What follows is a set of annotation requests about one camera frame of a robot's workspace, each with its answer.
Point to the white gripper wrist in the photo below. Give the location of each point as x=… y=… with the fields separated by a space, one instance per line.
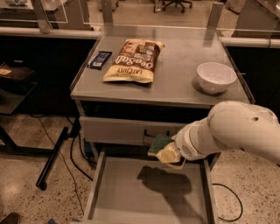
x=185 y=143

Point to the green sponge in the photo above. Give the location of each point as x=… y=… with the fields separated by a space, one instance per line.
x=158 y=144

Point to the sea salt chips bag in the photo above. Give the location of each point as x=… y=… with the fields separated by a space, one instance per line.
x=135 y=62

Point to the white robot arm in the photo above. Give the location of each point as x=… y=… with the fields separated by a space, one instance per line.
x=228 y=125

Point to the open middle drawer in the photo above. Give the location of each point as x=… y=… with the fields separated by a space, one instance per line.
x=135 y=189

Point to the grey drawer cabinet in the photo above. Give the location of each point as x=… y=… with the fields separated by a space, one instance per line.
x=174 y=96

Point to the closed top drawer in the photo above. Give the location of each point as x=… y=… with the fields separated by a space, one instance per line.
x=121 y=131

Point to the white bowl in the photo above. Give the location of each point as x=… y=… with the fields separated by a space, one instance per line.
x=215 y=77

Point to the blue snack bar wrapper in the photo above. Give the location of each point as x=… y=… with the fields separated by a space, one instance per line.
x=99 y=60

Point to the black stand leg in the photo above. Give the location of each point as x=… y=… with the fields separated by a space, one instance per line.
x=41 y=182

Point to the black office chair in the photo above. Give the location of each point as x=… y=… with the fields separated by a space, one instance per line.
x=161 y=5

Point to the dark side table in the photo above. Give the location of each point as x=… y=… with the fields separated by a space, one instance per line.
x=15 y=87

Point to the dark shoe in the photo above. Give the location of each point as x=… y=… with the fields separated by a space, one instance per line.
x=11 y=218

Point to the black drawer handle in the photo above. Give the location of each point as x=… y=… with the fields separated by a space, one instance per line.
x=146 y=134

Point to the white horizontal rail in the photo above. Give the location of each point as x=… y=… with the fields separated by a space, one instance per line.
x=58 y=34

